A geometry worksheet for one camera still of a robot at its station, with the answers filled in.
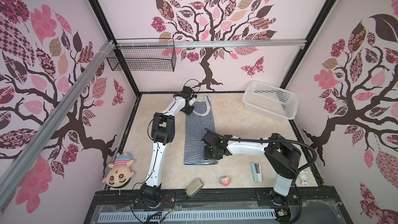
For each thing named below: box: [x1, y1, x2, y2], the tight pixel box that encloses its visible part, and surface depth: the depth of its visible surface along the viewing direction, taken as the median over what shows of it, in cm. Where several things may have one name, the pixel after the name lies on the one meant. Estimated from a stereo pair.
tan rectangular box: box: [182, 178, 204, 199], surface depth 76 cm
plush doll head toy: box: [102, 152, 135, 189], surface depth 77 cm
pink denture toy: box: [219, 176, 232, 187], surface depth 77 cm
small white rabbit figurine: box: [297, 170, 309, 186], surface depth 80 cm
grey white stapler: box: [250, 161, 263, 184], surface depth 81 cm
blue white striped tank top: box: [183, 95, 219, 166], surface depth 101 cm
